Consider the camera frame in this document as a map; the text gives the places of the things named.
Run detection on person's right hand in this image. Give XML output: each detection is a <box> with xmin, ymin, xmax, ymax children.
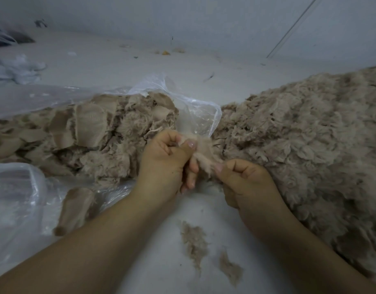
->
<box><xmin>214</xmin><ymin>158</ymin><xmax>291</xmax><ymax>234</ymax></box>

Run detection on dark cable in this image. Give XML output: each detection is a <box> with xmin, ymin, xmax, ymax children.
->
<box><xmin>266</xmin><ymin>0</ymin><xmax>320</xmax><ymax>58</ymax></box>

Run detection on pile of beige fluffy pieces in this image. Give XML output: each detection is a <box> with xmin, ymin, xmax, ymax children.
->
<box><xmin>211</xmin><ymin>66</ymin><xmax>376</xmax><ymax>276</ymax></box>

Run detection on beige fabric scrap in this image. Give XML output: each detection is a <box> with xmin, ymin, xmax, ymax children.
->
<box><xmin>53</xmin><ymin>187</ymin><xmax>97</xmax><ymax>237</ymax></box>

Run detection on beige fluffy fabric piece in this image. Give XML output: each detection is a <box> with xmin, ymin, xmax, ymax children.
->
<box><xmin>179</xmin><ymin>135</ymin><xmax>224</xmax><ymax>181</ymax></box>

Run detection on pile of beige fabric scraps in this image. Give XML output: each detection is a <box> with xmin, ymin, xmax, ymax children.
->
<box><xmin>0</xmin><ymin>92</ymin><xmax>180</xmax><ymax>187</ymax></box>

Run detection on person's left forearm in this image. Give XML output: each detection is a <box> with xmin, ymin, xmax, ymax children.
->
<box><xmin>0</xmin><ymin>187</ymin><xmax>176</xmax><ymax>294</ymax></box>

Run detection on clear plastic bag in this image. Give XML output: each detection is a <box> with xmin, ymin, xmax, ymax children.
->
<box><xmin>0</xmin><ymin>73</ymin><xmax>222</xmax><ymax>279</ymax></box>

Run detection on beige fluff tuft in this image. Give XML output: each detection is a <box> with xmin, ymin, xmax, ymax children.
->
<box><xmin>219</xmin><ymin>251</ymin><xmax>244</xmax><ymax>286</ymax></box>
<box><xmin>179</xmin><ymin>221</ymin><xmax>209</xmax><ymax>270</ymax></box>

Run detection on white stuffing clump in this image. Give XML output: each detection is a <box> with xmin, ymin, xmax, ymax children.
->
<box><xmin>0</xmin><ymin>54</ymin><xmax>47</xmax><ymax>86</ymax></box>

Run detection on person's left hand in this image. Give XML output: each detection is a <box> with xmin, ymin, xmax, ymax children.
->
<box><xmin>132</xmin><ymin>130</ymin><xmax>199</xmax><ymax>204</ymax></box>

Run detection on dark bag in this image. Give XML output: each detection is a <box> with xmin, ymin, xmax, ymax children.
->
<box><xmin>0</xmin><ymin>23</ymin><xmax>36</xmax><ymax>48</ymax></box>

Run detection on person's right forearm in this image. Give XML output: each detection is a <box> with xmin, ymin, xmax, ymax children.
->
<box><xmin>246</xmin><ymin>211</ymin><xmax>376</xmax><ymax>294</ymax></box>

